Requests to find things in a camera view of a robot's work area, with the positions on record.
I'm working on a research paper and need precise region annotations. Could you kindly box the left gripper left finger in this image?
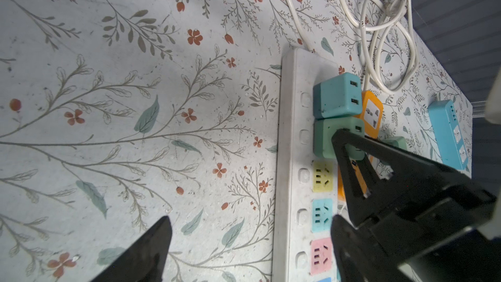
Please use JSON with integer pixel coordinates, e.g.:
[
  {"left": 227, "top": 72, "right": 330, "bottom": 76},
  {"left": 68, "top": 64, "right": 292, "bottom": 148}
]
[{"left": 93, "top": 215, "right": 172, "bottom": 281}]

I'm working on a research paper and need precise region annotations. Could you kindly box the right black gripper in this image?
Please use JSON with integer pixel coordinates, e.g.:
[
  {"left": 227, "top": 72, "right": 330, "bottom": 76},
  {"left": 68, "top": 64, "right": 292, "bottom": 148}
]
[{"left": 331, "top": 129, "right": 500, "bottom": 281}]

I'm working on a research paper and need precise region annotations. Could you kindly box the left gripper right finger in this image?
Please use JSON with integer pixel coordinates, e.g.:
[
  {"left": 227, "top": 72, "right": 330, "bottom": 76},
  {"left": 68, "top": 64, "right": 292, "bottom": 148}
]
[{"left": 331, "top": 215, "right": 403, "bottom": 281}]

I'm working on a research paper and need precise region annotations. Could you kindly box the green plug adapter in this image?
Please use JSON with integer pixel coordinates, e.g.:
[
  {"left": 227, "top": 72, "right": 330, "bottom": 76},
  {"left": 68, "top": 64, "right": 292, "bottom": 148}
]
[
  {"left": 380, "top": 137, "right": 408, "bottom": 166},
  {"left": 312, "top": 116, "right": 366, "bottom": 161}
]

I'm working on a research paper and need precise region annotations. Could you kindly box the teal plug adapter front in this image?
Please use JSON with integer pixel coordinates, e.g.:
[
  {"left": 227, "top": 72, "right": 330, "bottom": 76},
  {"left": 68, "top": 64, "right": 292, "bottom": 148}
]
[{"left": 313, "top": 73, "right": 362, "bottom": 120}]

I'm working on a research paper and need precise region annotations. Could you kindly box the white multicolour power strip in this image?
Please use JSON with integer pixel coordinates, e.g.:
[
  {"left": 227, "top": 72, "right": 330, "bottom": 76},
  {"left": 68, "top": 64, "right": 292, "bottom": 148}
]
[{"left": 272, "top": 48, "right": 337, "bottom": 281}]

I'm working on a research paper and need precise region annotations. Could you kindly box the orange power strip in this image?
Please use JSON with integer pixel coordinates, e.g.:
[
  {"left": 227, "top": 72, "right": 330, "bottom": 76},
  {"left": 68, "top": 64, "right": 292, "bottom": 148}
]
[{"left": 338, "top": 90, "right": 383, "bottom": 202}]

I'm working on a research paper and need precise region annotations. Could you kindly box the blue power strip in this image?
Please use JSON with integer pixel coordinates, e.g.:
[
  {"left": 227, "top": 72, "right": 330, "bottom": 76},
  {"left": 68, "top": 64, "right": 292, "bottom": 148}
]
[{"left": 428, "top": 100, "right": 468, "bottom": 171}]

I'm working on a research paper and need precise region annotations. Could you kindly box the floral table mat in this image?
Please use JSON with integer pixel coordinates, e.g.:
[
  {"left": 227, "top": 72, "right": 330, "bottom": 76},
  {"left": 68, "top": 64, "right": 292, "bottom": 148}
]
[{"left": 0, "top": 0, "right": 474, "bottom": 282}]

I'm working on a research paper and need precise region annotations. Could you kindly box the orange strip white cable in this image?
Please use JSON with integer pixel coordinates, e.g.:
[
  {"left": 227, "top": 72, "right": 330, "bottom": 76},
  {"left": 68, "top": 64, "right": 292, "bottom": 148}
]
[{"left": 335, "top": 0, "right": 420, "bottom": 95}]

